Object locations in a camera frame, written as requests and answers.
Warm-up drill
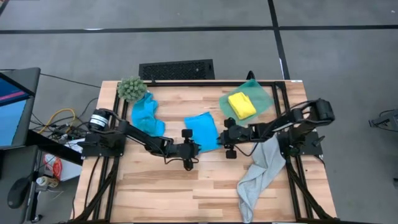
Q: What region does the yellow cable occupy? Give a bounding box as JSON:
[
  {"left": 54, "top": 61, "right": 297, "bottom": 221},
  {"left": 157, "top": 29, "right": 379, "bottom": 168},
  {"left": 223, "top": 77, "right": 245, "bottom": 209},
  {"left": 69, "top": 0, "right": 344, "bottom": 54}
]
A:
[{"left": 39, "top": 108, "right": 76, "bottom": 134}]

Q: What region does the red and white bag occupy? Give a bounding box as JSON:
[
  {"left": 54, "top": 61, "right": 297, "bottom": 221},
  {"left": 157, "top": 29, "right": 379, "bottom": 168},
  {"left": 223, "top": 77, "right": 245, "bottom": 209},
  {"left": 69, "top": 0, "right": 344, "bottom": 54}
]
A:
[{"left": 43, "top": 154, "right": 63, "bottom": 181}]

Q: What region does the black computer mouse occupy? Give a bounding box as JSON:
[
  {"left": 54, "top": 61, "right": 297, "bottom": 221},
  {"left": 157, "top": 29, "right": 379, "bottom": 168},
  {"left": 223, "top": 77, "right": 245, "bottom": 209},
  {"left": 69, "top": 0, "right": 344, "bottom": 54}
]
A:
[{"left": 6, "top": 177, "right": 31, "bottom": 210}]

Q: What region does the beige tape roll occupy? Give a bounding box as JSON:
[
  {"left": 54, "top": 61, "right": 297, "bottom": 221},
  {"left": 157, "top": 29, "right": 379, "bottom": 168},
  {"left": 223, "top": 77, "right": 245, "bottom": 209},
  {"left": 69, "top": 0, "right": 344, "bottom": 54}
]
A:
[{"left": 35, "top": 175, "right": 60, "bottom": 189}]

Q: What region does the dark grey desk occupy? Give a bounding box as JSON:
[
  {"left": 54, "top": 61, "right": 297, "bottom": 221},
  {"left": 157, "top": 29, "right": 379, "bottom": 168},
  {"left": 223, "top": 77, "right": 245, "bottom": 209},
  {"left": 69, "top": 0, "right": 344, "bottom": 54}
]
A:
[{"left": 0, "top": 129, "right": 83, "bottom": 224}]

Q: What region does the black aluminium table frame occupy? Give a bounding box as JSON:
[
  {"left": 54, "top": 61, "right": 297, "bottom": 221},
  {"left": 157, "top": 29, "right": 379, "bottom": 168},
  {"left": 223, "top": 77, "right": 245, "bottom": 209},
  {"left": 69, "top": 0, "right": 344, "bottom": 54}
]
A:
[{"left": 71, "top": 80, "right": 340, "bottom": 223}]

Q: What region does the computer monitor with blue screen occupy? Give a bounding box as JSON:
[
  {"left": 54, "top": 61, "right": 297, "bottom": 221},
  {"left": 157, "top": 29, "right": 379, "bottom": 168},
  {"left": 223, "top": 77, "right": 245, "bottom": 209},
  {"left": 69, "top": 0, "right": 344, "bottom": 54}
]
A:
[{"left": 0, "top": 67, "right": 41, "bottom": 150}]

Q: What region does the black floor stand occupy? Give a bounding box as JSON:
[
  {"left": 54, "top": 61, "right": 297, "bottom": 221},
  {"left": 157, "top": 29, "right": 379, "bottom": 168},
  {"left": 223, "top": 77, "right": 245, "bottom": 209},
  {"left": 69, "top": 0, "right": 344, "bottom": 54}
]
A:
[{"left": 368, "top": 108, "right": 398, "bottom": 131}]

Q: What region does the translucent green plastic bin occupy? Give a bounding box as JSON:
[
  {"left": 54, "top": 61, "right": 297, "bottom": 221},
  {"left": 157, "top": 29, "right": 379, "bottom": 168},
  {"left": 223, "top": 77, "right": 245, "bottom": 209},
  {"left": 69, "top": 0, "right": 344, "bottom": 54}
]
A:
[{"left": 219, "top": 78, "right": 275, "bottom": 127}]

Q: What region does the blue microfiber towel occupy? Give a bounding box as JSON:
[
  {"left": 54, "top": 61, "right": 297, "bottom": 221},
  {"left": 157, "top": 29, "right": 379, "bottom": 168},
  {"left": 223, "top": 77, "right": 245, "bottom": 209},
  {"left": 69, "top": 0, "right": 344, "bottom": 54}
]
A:
[
  {"left": 184, "top": 111, "right": 222, "bottom": 154},
  {"left": 130, "top": 92, "right": 166, "bottom": 138}
]

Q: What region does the yellow microfiber towel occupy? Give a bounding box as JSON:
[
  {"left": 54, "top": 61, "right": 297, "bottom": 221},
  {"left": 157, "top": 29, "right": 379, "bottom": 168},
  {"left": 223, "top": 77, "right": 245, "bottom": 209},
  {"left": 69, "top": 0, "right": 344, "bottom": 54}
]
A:
[{"left": 228, "top": 91, "right": 257, "bottom": 121}]

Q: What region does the grey waffle-weave towel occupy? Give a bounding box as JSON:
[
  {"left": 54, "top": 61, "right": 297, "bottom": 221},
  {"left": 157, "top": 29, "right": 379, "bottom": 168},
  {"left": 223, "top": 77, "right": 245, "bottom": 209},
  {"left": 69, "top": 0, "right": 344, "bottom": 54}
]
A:
[{"left": 236, "top": 133, "right": 287, "bottom": 223}]

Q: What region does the black floor vent grille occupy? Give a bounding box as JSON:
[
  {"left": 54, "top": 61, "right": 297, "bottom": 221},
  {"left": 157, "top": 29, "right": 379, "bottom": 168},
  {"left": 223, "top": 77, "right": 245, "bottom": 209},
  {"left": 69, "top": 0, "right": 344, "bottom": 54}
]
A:
[{"left": 139, "top": 58, "right": 215, "bottom": 80}]

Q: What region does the white storage box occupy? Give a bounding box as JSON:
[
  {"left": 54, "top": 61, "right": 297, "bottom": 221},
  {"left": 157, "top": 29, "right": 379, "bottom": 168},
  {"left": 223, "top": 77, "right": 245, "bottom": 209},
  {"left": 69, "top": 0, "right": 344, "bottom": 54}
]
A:
[{"left": 57, "top": 138, "right": 83, "bottom": 182}]

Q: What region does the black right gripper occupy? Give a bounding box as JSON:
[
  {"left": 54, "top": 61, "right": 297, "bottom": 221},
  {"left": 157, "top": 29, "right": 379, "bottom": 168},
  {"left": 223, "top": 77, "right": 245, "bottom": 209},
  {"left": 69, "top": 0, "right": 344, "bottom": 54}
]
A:
[{"left": 216, "top": 117, "right": 259, "bottom": 160}]

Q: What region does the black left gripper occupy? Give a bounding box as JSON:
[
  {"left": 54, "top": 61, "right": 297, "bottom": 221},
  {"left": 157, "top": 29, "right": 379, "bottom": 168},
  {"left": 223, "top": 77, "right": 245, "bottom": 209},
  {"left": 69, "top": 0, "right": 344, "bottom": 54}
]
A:
[{"left": 169, "top": 128, "right": 203, "bottom": 172}]

